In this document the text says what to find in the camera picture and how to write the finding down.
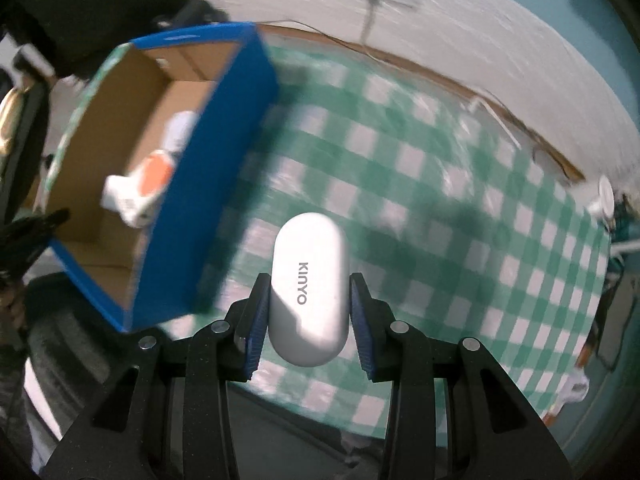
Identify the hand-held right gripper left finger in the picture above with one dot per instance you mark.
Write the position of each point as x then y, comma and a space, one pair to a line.
255, 330

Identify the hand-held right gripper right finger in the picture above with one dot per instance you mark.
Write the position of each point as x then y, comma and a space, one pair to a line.
361, 330

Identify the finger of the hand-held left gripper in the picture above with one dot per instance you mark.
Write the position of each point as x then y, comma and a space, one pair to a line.
35, 225

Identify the white oval case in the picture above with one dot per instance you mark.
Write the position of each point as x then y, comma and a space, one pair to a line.
310, 290

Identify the white orange square device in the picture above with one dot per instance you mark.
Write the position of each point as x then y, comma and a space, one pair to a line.
145, 185

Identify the blue-rimmed cardboard box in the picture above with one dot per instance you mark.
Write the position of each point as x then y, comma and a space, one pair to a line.
220, 160

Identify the green checkered tablecloth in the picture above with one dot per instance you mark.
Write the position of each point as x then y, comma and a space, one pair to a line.
400, 210

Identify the white power adapter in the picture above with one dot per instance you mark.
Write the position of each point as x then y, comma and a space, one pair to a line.
181, 130

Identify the dark bulky object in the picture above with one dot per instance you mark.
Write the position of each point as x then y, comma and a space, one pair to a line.
100, 5

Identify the white round object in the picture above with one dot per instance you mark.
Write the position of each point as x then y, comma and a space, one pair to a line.
604, 200

